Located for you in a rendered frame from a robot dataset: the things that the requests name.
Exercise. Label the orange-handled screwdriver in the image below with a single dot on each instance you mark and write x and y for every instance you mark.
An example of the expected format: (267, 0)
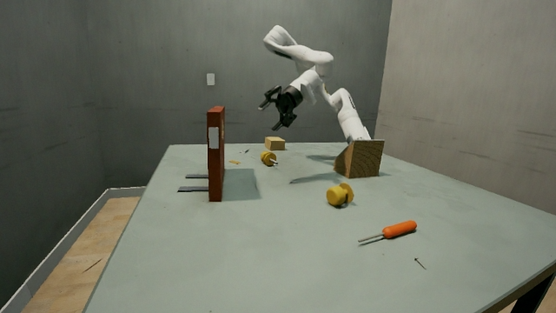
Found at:
(394, 230)

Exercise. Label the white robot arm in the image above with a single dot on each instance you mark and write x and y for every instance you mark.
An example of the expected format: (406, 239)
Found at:
(314, 77)

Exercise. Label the yellow door knob with grey spindle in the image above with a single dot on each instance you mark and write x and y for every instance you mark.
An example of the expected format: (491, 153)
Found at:
(269, 158)

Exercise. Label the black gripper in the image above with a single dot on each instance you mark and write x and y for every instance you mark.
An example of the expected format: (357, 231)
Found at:
(291, 96)

